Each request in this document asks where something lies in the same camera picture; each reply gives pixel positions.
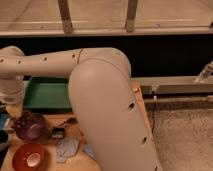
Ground dark purple grape bunch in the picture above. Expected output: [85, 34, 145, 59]
[13, 113, 39, 130]

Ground red bowl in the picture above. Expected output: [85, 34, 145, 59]
[12, 142, 45, 171]

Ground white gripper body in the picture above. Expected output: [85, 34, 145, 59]
[0, 78, 25, 105]

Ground grey folded cloth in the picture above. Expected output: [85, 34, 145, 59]
[56, 138, 79, 163]

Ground green plastic tray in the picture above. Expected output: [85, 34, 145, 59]
[23, 77, 72, 112]

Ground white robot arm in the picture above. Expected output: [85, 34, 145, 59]
[0, 46, 163, 171]

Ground purple bowl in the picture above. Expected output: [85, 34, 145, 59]
[14, 114, 46, 141]

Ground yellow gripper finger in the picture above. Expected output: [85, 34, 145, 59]
[6, 104, 22, 118]

